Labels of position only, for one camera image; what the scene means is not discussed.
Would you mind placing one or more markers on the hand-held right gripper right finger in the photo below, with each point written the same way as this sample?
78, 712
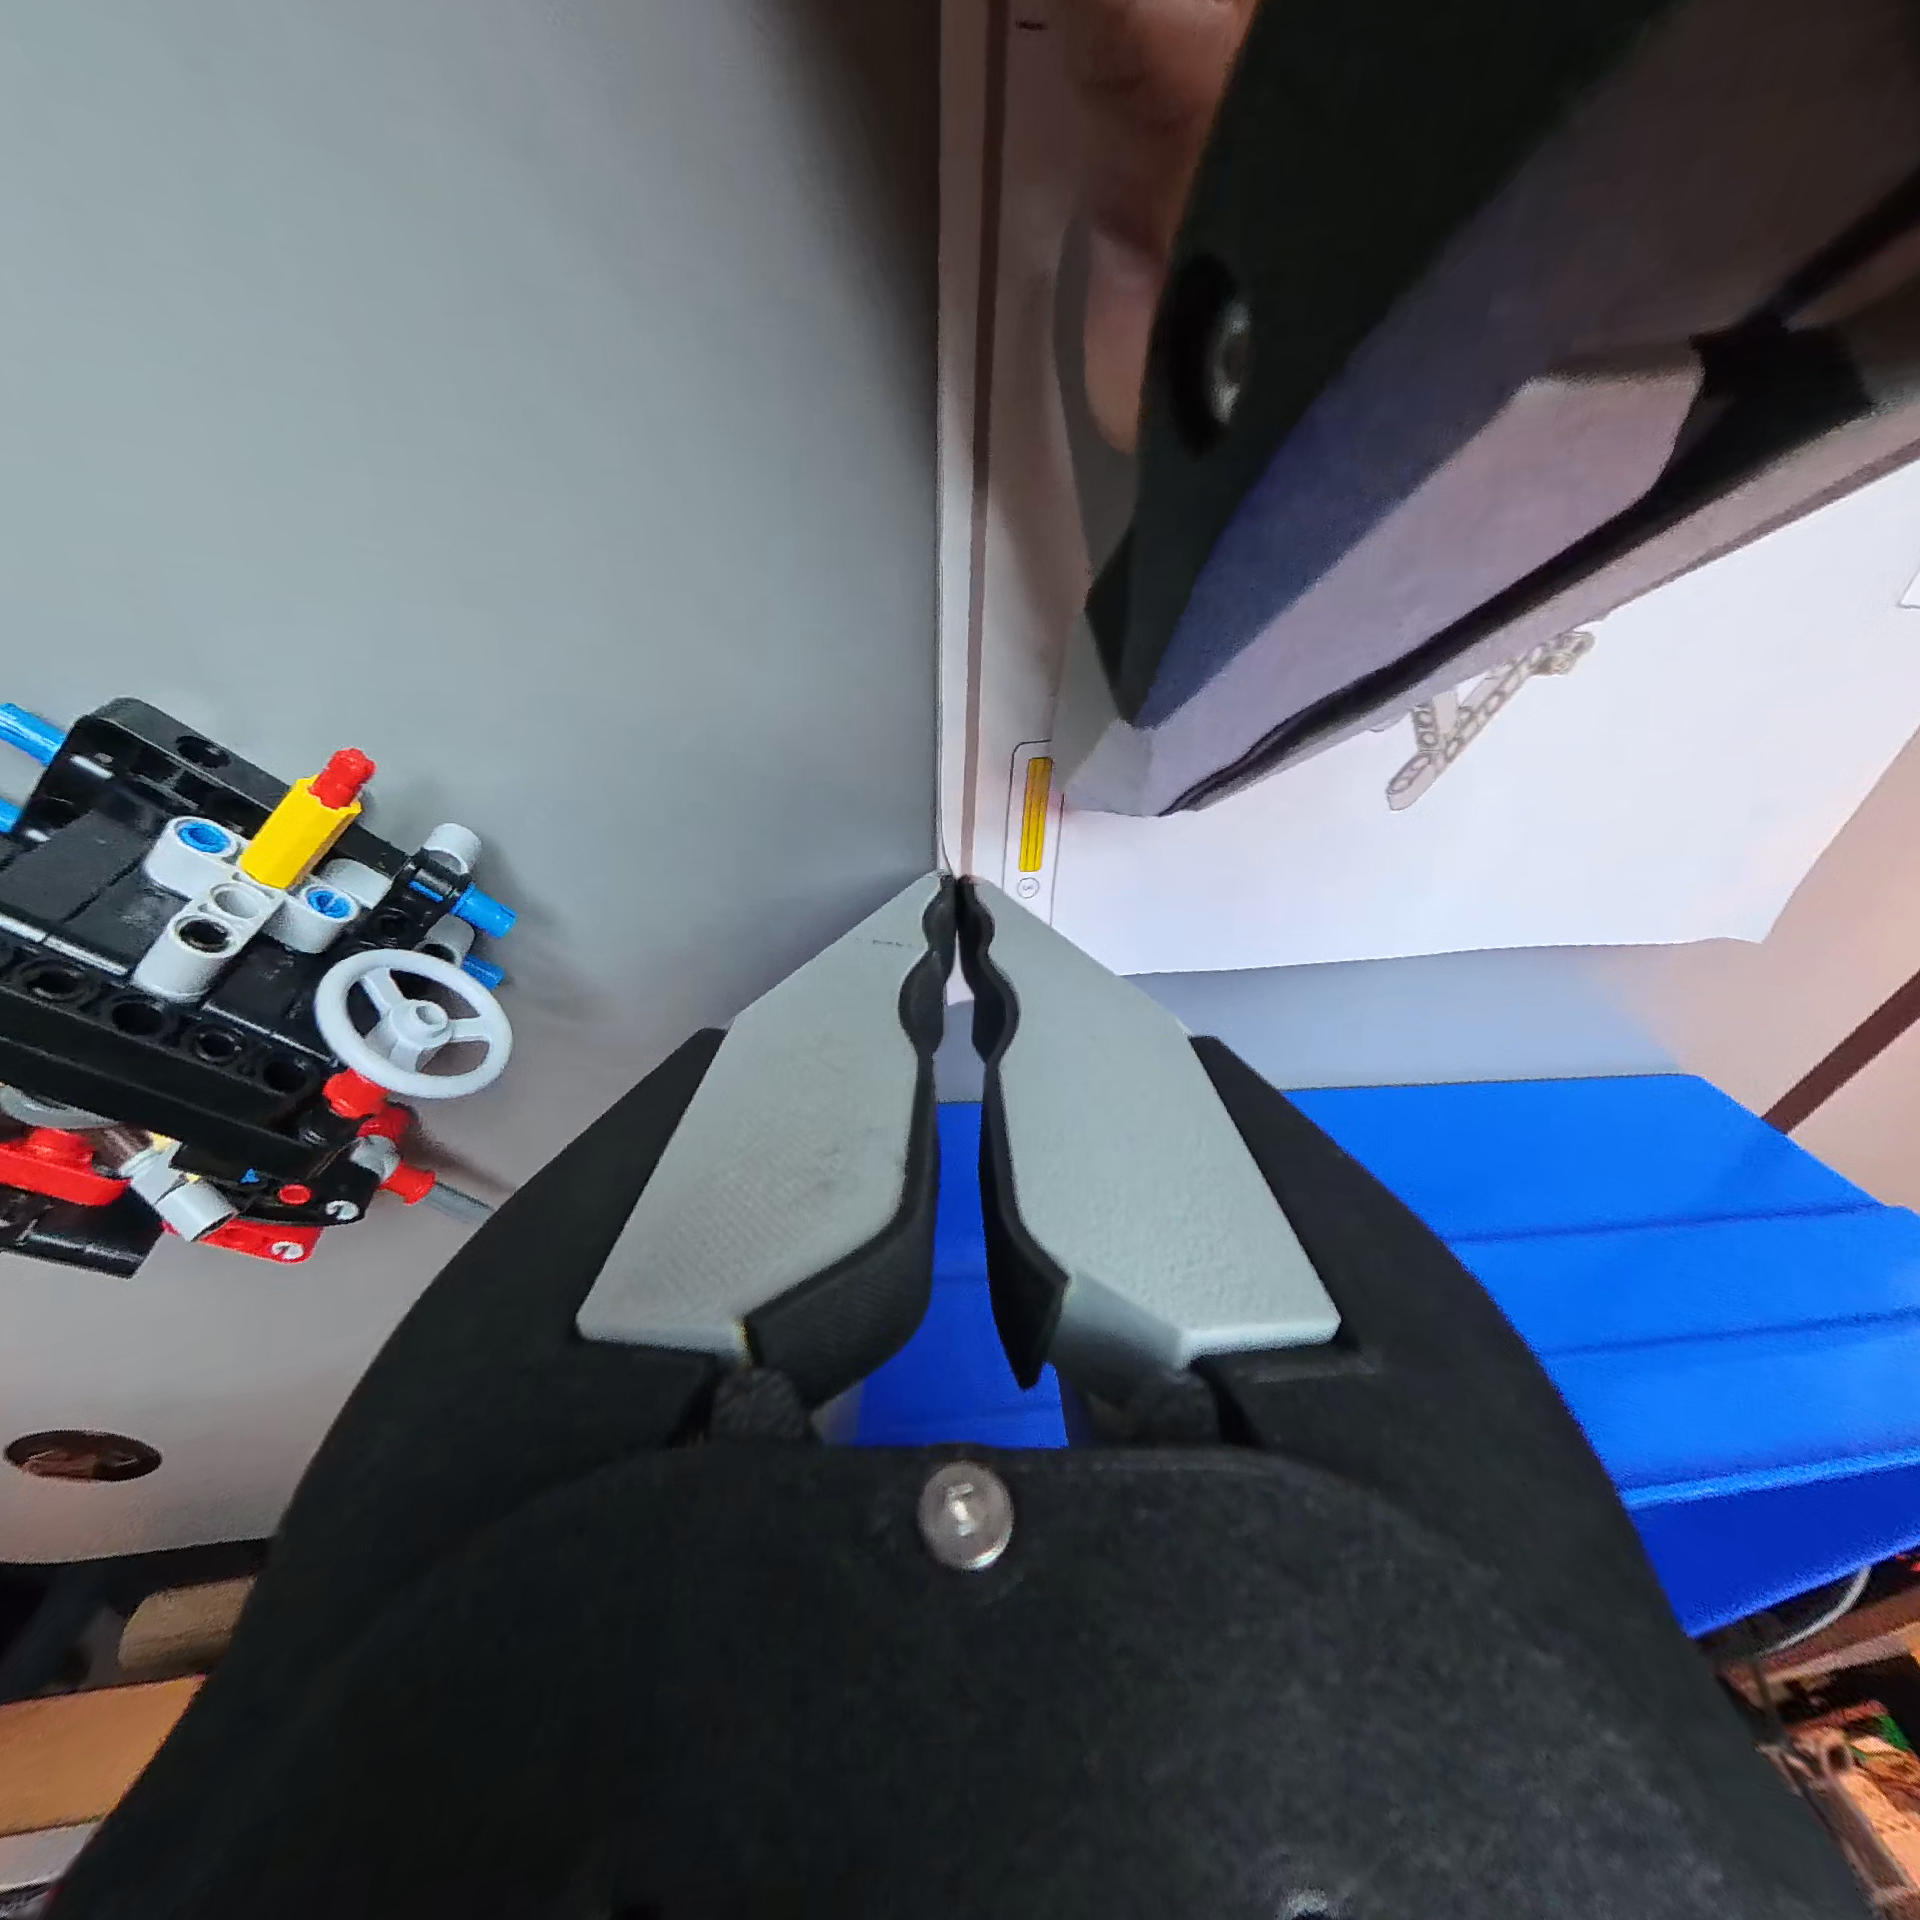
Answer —
1154, 1184

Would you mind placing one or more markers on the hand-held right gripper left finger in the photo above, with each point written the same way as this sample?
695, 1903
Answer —
764, 1184

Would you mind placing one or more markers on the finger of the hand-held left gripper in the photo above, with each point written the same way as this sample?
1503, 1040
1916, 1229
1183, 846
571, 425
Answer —
1425, 495

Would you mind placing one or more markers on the lego instruction booklet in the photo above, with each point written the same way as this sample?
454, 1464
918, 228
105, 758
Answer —
1500, 840

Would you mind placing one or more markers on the partly built lego model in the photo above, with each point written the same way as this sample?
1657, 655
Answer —
150, 975

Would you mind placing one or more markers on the person's left hand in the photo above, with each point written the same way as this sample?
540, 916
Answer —
1141, 121

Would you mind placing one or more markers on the blue plastic storage bin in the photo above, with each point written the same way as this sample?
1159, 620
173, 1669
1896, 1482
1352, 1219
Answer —
1575, 1351

